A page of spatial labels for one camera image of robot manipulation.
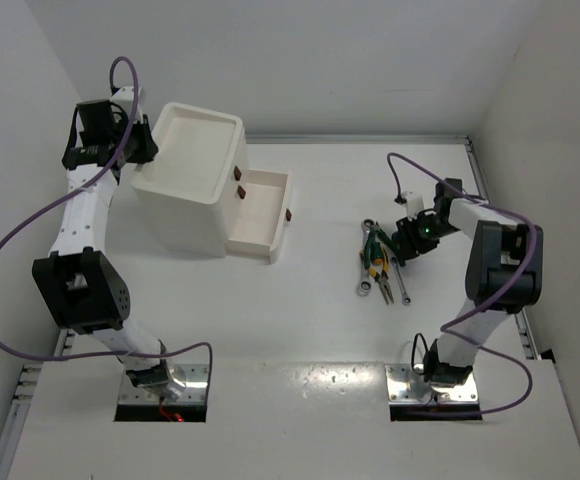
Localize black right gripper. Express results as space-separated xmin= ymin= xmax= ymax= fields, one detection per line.
xmin=396 ymin=212 xmax=460 ymax=262

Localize white bottom drawer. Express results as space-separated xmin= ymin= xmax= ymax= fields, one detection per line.
xmin=226 ymin=169 xmax=292 ymax=264

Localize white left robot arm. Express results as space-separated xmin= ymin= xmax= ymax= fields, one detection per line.
xmin=32 ymin=86 xmax=186 ymax=401

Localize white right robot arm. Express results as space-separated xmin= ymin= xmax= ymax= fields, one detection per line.
xmin=388 ymin=178 xmax=543 ymax=387

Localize green yellow long-nose pliers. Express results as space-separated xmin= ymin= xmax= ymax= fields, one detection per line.
xmin=368 ymin=242 xmax=394 ymax=305

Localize silver ratchet wrench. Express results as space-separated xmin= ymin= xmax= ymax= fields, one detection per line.
xmin=357 ymin=219 xmax=374 ymax=296

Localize silver combination wrench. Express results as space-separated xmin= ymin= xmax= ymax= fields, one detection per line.
xmin=390 ymin=257 xmax=411 ymax=306

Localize white drawer cabinet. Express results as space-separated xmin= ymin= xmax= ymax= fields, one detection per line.
xmin=108 ymin=102 xmax=248 ymax=258

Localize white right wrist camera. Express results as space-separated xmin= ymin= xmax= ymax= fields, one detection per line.
xmin=395 ymin=191 xmax=425 ymax=220

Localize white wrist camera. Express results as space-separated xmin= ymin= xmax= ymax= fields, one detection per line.
xmin=395 ymin=191 xmax=425 ymax=220
xmin=110 ymin=86 xmax=145 ymax=123

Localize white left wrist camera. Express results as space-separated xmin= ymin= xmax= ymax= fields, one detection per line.
xmin=110 ymin=86 xmax=145 ymax=123

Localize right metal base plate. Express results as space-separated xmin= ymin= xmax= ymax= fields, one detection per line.
xmin=385 ymin=363 xmax=479 ymax=406

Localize metal base plate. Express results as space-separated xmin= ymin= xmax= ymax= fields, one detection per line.
xmin=118 ymin=364 xmax=209 ymax=406
xmin=385 ymin=363 xmax=479 ymax=406

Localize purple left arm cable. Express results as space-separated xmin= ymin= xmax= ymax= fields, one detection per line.
xmin=0 ymin=55 xmax=213 ymax=396

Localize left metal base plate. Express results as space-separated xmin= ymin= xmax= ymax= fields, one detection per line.
xmin=118 ymin=364 xmax=209 ymax=406

